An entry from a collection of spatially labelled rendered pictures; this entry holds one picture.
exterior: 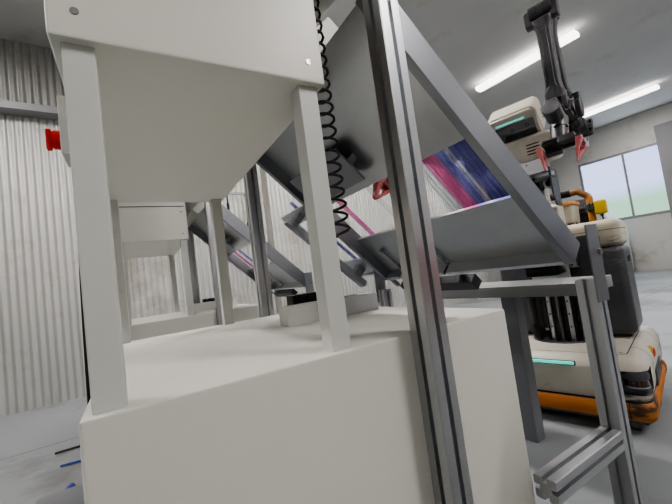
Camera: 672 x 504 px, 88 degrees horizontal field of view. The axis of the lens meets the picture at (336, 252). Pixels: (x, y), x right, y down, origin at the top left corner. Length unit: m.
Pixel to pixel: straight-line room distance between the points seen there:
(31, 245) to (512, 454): 3.60
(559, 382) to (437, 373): 1.27
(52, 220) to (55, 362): 1.17
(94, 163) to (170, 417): 0.27
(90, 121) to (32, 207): 3.38
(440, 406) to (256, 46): 0.55
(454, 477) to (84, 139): 0.62
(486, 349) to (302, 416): 0.36
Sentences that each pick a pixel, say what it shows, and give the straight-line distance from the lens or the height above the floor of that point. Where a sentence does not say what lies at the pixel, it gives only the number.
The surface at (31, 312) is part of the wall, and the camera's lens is 3.74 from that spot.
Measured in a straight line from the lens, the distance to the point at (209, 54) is 0.52.
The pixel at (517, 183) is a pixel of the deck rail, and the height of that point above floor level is 0.86.
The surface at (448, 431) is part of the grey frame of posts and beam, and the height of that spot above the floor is 0.48.
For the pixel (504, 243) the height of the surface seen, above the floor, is 0.75.
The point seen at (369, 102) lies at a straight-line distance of 0.86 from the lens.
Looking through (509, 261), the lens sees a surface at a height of 0.70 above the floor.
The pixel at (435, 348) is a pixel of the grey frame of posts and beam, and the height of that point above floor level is 0.60.
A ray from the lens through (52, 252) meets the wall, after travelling 3.75.
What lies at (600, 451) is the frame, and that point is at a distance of 0.94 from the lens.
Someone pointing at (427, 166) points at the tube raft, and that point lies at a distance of 0.92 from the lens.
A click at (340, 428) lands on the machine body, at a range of 0.51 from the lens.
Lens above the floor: 0.72
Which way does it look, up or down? 4 degrees up
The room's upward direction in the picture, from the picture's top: 8 degrees counter-clockwise
